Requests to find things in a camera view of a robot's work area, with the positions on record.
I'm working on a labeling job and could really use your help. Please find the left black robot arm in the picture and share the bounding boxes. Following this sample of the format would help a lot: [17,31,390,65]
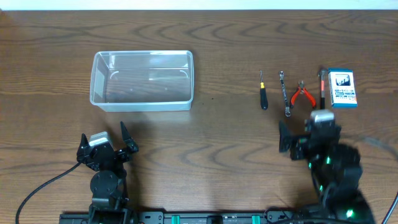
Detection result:
[76,122,139,223]

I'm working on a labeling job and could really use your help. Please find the blue white screw box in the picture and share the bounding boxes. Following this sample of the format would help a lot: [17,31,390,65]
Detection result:
[328,68,358,108]

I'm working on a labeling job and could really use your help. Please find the silver ring wrench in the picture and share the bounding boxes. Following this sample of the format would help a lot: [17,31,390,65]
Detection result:
[279,71,291,117]

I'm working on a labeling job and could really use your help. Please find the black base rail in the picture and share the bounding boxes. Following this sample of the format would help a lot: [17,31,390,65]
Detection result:
[58,209,297,224]

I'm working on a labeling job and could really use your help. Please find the clear plastic container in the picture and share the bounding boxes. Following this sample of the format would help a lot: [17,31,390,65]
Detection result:
[90,50,195,112]

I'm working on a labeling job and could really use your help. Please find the left black cable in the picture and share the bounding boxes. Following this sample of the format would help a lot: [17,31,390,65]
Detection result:
[14,161,83,224]

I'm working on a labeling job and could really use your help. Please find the small black hammer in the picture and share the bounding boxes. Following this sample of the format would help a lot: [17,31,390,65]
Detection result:
[318,68,328,110]

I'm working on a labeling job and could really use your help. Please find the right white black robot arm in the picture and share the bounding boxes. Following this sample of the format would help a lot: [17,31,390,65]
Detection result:
[279,120,376,223]

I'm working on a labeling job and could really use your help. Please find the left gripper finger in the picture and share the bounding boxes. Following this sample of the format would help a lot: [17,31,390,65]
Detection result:
[79,133,90,153]
[120,121,139,153]

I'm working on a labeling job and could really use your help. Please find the black yellow screwdriver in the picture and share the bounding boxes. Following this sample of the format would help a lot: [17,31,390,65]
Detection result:
[260,70,268,110]

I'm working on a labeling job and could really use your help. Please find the red handled pliers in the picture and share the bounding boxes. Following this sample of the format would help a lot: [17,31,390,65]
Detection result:
[290,80,317,109]

